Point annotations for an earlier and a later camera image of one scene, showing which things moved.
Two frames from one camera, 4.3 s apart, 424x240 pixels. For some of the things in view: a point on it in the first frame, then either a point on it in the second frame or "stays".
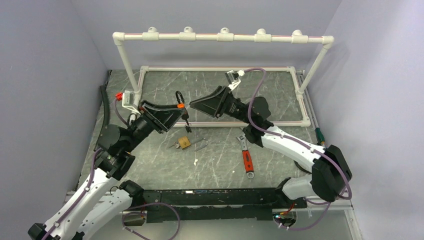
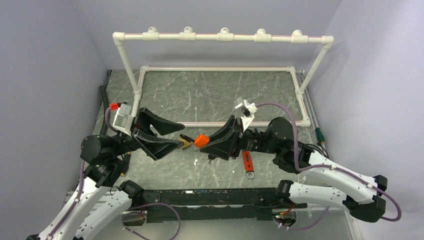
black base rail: (205, 204) stays
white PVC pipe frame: (187, 35) stays
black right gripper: (212, 105) → (222, 146)
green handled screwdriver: (319, 136) stays
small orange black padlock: (180, 105) → (201, 141)
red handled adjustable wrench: (247, 161) stays
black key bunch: (185, 116) → (211, 157)
